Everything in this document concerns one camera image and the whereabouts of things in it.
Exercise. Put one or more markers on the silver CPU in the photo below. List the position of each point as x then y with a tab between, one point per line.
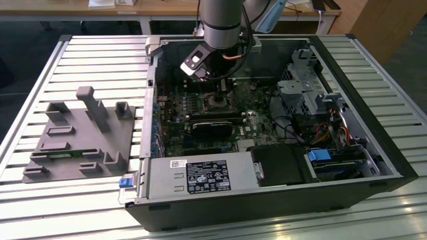
222	105

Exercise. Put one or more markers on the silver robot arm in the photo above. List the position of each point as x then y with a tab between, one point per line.
222	22

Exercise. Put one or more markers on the metal disk bay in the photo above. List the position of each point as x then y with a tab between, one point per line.
301	87

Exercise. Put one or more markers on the green motherboard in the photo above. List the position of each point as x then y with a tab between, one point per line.
257	125

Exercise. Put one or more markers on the black graphics card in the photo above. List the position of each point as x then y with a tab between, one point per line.
214	128

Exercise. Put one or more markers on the silver chipset heat sink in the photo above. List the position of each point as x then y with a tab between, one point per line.
245	145

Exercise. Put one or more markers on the black desk items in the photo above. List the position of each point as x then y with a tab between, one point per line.
329	3

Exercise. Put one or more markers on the blue disk carrier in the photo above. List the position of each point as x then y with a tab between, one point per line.
318	155

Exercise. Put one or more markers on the wooden cabinet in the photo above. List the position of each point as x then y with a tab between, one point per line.
384	25

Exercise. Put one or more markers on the silver power supply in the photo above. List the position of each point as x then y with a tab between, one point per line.
161	180

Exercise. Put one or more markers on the grey parts rack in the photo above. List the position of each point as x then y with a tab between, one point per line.
83	140

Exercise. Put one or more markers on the wooden desk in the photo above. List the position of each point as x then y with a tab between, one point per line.
67	12

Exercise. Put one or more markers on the green RAM stick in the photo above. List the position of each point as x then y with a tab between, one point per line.
85	151

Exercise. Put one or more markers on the blue plastic latch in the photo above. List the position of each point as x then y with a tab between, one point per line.
126	181

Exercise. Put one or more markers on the black PC case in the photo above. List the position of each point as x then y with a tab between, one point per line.
234	215

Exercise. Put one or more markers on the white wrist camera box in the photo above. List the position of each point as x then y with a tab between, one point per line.
195	61

